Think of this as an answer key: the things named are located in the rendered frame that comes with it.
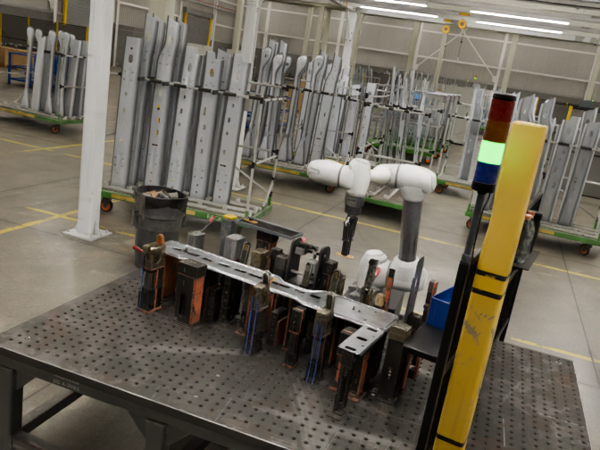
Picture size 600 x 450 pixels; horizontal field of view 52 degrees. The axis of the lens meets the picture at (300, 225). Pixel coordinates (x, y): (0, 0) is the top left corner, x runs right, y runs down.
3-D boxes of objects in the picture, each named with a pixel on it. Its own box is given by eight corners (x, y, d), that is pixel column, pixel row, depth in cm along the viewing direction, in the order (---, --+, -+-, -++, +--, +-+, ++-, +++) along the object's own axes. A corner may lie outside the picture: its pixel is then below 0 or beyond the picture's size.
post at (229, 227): (212, 289, 361) (220, 218, 350) (220, 286, 368) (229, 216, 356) (222, 293, 358) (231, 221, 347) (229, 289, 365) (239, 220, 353)
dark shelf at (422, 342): (401, 351, 250) (402, 345, 249) (454, 294, 328) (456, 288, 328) (453, 370, 241) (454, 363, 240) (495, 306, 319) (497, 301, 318)
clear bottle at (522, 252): (506, 261, 246) (518, 213, 241) (509, 258, 251) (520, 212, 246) (522, 265, 243) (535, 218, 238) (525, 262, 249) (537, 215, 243)
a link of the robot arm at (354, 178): (370, 193, 278) (342, 187, 282) (376, 159, 273) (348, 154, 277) (363, 196, 268) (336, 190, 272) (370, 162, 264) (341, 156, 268)
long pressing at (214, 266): (144, 248, 325) (145, 245, 325) (171, 241, 345) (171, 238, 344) (384, 334, 267) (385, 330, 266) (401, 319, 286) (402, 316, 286)
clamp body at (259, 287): (237, 351, 292) (246, 284, 283) (251, 343, 303) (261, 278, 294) (254, 358, 288) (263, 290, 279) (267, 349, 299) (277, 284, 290)
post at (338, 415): (326, 415, 250) (337, 352, 243) (337, 404, 260) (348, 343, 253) (339, 421, 248) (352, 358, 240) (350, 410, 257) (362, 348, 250)
